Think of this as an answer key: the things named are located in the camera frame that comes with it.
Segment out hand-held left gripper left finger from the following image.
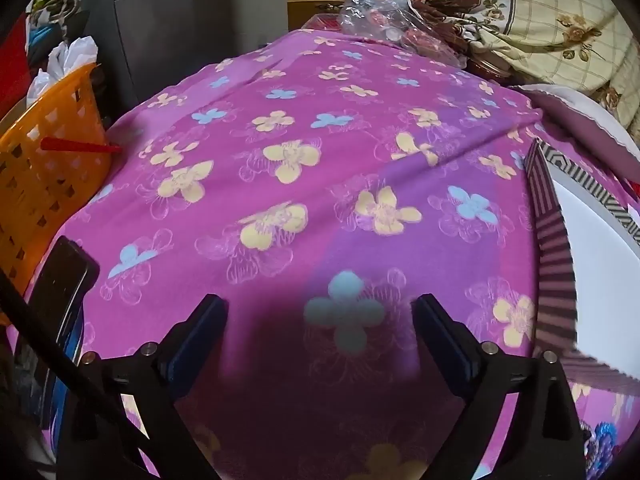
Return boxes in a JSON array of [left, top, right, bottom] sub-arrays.
[[60, 293, 231, 480]]

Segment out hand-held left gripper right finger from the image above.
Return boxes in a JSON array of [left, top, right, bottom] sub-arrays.
[[410, 293, 587, 480]]

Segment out striped box with white inside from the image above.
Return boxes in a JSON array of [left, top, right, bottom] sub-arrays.
[[524, 139, 640, 397]]

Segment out black phone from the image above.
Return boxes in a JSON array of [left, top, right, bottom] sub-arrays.
[[27, 235, 101, 361]]

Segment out pink floral bedsheet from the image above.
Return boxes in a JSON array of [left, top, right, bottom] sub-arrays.
[[25, 27, 640, 480]]

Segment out orange plastic basket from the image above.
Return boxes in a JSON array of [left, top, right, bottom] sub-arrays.
[[0, 62, 113, 326]]

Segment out red stick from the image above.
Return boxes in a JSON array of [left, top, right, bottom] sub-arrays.
[[41, 137, 122, 154]]

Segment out white pillow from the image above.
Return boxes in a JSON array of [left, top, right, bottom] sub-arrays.
[[510, 82, 640, 153]]

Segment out white plastic bag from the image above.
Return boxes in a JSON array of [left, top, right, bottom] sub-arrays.
[[26, 36, 99, 103]]

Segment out clear plastic bag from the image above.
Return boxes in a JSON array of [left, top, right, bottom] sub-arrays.
[[337, 0, 468, 68]]

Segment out grey cabinet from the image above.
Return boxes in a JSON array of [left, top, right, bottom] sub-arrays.
[[82, 0, 291, 106]]

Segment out cream floral quilt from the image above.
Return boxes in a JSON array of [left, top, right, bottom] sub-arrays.
[[450, 0, 640, 126]]

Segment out black cable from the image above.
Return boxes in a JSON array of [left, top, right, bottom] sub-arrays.
[[0, 260, 168, 480]]

